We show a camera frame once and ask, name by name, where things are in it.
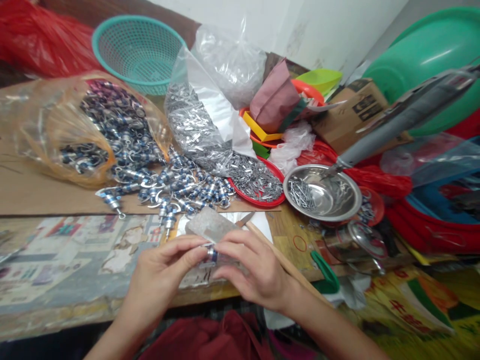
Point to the brown cardboard box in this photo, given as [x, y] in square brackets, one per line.
[356, 112]

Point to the maroon paper bag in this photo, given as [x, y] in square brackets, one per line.
[272, 97]

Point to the white paper sheet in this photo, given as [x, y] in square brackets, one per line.
[260, 224]

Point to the person's right hand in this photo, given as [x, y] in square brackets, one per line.
[258, 273]

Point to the white crumpled plastic bag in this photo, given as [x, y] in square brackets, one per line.
[296, 142]

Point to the red rubber band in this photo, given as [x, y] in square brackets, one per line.
[300, 242]

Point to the brown cardboard sheet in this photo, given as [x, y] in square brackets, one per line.
[45, 191]

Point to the red plastic bag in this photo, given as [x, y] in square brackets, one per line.
[37, 37]

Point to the red tray of silver clips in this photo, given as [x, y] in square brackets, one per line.
[258, 182]

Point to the lime green plastic scoop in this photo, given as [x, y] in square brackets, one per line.
[322, 79]

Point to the person's body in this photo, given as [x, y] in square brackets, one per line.
[210, 337]

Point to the clear bag of silver clips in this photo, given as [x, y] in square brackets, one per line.
[210, 108]

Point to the yellow printed sack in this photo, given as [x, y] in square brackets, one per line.
[412, 311]

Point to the yellow plastic tray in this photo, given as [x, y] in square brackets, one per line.
[262, 130]

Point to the small silver blue metal fitting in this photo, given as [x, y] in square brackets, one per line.
[210, 255]

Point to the red crumpled plastic sheet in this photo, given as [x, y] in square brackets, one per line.
[378, 178]

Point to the grey stone block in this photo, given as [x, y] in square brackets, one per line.
[213, 224]

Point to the grey electric screwdriver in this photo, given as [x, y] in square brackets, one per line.
[405, 112]

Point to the orange plastic basket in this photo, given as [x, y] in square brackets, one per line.
[313, 90]

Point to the green plastic basin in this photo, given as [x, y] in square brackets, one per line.
[431, 67]

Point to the red plastic basin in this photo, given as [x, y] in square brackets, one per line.
[431, 228]

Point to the pile of nails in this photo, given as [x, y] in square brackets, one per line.
[303, 195]

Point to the small red bowl of fittings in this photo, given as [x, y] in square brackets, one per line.
[372, 207]

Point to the clear blue plastic bag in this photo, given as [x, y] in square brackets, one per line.
[435, 157]

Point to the orange bag of metal fittings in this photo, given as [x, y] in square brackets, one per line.
[75, 127]

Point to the pile of silver blue fittings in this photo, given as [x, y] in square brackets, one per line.
[176, 183]

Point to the printed worn table cover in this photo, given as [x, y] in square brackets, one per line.
[63, 258]

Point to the teal plastic basket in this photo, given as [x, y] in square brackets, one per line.
[140, 52]

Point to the person's left hand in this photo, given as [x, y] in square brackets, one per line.
[157, 273]

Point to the steel bowl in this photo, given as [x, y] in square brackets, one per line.
[330, 198]

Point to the glass pot lid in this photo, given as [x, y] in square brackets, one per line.
[362, 243]

